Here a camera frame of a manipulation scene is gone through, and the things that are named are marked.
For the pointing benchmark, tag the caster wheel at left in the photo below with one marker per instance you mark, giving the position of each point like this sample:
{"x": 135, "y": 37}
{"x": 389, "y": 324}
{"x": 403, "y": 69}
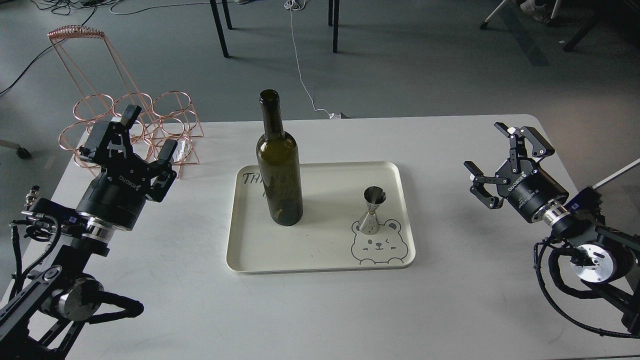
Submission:
{"x": 20, "y": 151}

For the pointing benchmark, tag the dark green wine bottle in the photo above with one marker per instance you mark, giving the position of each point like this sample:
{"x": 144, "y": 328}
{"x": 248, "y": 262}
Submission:
{"x": 278, "y": 162}

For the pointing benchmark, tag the black table leg right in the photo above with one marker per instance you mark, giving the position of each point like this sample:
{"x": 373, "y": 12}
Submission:
{"x": 333, "y": 9}

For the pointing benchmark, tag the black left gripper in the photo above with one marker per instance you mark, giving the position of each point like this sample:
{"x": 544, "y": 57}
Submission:
{"x": 126, "y": 181}

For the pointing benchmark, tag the silver metal jigger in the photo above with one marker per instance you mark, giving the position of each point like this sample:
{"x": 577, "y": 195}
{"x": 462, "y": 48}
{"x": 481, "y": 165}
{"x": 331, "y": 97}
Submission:
{"x": 368, "y": 223}

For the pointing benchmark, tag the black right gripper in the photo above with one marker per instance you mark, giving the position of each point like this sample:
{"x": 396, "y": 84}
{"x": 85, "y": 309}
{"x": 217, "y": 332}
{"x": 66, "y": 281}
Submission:
{"x": 530, "y": 192}

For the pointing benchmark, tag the black table leg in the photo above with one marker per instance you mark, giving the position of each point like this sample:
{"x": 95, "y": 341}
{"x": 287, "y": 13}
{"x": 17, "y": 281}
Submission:
{"x": 219, "y": 25}
{"x": 333, "y": 9}

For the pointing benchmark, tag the white stand with caster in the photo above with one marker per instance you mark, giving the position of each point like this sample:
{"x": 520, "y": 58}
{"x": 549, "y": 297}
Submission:
{"x": 617, "y": 174}

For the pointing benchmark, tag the copper wire wine rack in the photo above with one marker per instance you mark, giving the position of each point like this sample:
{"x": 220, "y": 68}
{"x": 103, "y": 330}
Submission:
{"x": 107, "y": 87}

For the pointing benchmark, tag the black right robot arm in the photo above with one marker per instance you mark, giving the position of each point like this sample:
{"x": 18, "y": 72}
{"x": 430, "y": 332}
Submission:
{"x": 586, "y": 255}

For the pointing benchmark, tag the cream bear serving tray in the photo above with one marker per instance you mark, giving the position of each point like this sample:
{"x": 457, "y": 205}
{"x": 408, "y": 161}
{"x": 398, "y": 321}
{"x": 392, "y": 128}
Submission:
{"x": 327, "y": 236}

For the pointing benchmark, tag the black table leg left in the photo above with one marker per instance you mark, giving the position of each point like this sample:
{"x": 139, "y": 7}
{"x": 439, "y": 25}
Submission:
{"x": 219, "y": 25}

